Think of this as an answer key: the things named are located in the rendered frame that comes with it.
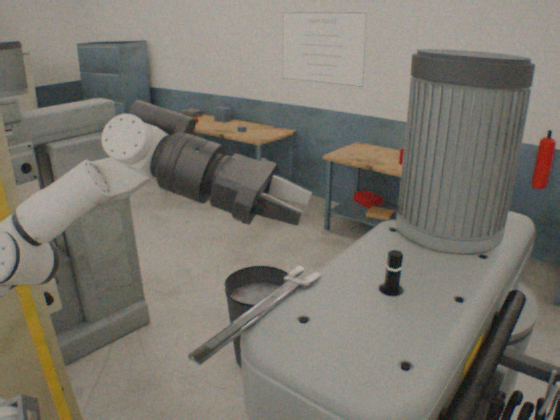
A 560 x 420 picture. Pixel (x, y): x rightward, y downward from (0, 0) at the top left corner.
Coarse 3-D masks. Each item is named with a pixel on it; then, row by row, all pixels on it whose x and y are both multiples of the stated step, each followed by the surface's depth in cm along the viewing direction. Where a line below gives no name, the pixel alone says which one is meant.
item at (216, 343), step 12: (288, 276) 66; (312, 276) 66; (288, 288) 63; (264, 300) 60; (276, 300) 60; (252, 312) 58; (264, 312) 58; (240, 324) 55; (252, 324) 56; (216, 336) 53; (228, 336) 53; (204, 348) 51; (216, 348) 51; (192, 360) 50; (204, 360) 50
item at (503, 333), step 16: (512, 304) 73; (496, 320) 70; (512, 320) 70; (496, 336) 66; (480, 352) 63; (496, 352) 63; (480, 368) 59; (464, 384) 57; (480, 384) 57; (464, 400) 54; (480, 400) 55; (448, 416) 52; (464, 416) 52
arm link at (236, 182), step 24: (192, 144) 60; (216, 144) 62; (192, 168) 59; (216, 168) 60; (240, 168) 62; (264, 168) 63; (192, 192) 61; (216, 192) 59; (240, 192) 57; (264, 192) 64; (240, 216) 58
